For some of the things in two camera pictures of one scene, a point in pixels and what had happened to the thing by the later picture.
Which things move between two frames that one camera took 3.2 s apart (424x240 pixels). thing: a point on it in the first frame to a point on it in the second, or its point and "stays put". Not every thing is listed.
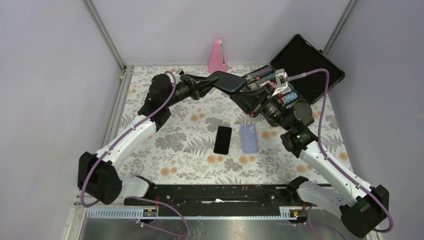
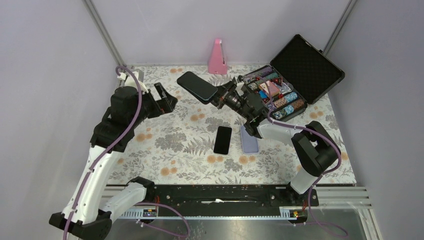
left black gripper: [198, 86] to [168, 102]
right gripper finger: [252, 102] to [216, 100]
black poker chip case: [299, 57] stays put
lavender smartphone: [249, 139] stays put
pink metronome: [216, 62] stays put
